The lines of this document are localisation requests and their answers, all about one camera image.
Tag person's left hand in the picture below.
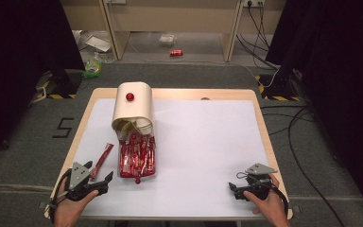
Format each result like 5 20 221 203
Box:
53 176 100 226

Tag black floor cables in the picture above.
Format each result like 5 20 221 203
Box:
259 105 348 227

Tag beige wooden desk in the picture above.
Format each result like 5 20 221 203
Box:
60 0 287 63

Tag white wall socket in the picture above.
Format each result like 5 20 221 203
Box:
243 0 266 9

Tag single red stick sachet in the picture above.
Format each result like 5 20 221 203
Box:
90 143 115 181

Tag pile of red stick packets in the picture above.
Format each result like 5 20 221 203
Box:
119 133 157 179

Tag left hand-held gripper black cable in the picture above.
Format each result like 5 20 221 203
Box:
48 168 74 222

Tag black curtain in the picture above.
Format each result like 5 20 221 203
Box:
0 0 86 166
265 0 363 218

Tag black power cables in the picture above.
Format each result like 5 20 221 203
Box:
235 2 280 70

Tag green plastic bag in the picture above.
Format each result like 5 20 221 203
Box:
81 57 105 79

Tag person's right hand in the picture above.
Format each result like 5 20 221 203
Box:
243 174 290 224

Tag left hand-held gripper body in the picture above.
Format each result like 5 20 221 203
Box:
62 162 110 202

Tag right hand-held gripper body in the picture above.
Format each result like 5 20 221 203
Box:
236 163 279 201

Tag clear plastic food container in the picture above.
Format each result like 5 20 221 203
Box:
158 33 178 48

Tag black stand base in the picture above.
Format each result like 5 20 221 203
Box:
46 67 83 96
257 61 301 102

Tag white table mat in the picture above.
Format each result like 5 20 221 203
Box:
72 97 289 219

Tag clear drawer with red knob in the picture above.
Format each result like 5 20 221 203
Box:
116 127 156 142

